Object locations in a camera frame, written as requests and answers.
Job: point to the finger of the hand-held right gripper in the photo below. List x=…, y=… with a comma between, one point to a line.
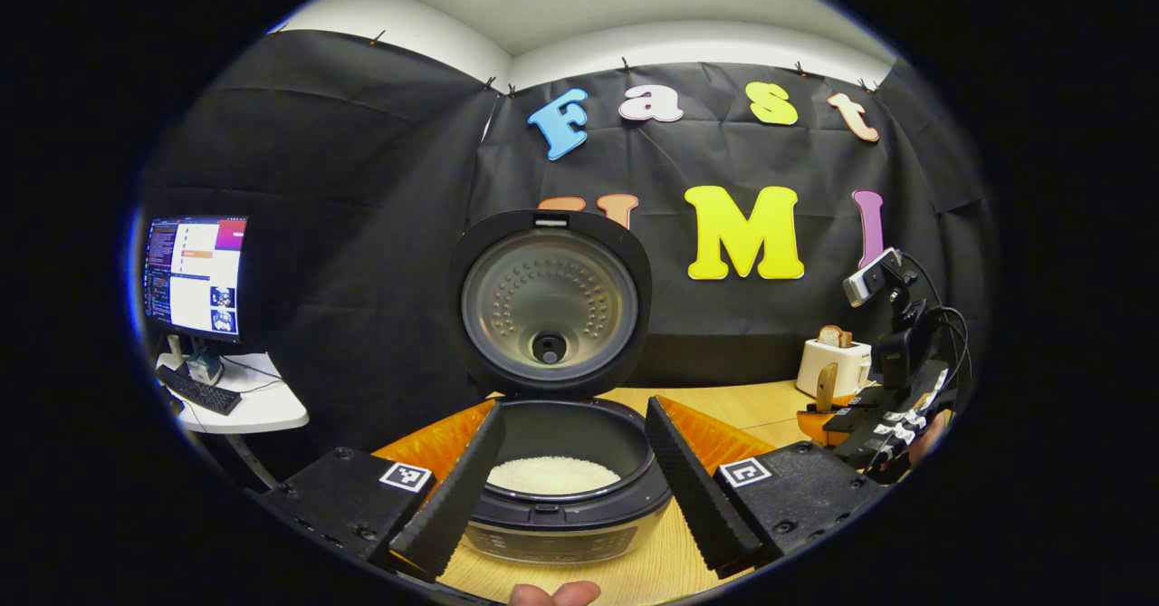
x=874, y=396
x=869, y=434

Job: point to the white side table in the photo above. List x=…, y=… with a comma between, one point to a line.
x=263, y=407

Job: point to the computer monitor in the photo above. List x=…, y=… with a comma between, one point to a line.
x=197, y=275

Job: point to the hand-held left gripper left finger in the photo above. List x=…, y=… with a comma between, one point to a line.
x=457, y=497

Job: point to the black backdrop cloth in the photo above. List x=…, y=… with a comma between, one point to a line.
x=362, y=226

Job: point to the white rice heap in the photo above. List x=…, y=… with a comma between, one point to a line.
x=554, y=476

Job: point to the white toaster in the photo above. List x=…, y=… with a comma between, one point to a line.
x=828, y=369

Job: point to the black silver rice cooker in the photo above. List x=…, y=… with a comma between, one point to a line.
x=552, y=298

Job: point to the brown bread slice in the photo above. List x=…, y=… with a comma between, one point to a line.
x=833, y=336

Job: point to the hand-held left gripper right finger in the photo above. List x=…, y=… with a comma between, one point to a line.
x=693, y=488

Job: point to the black keyboard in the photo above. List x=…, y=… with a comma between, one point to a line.
x=201, y=392

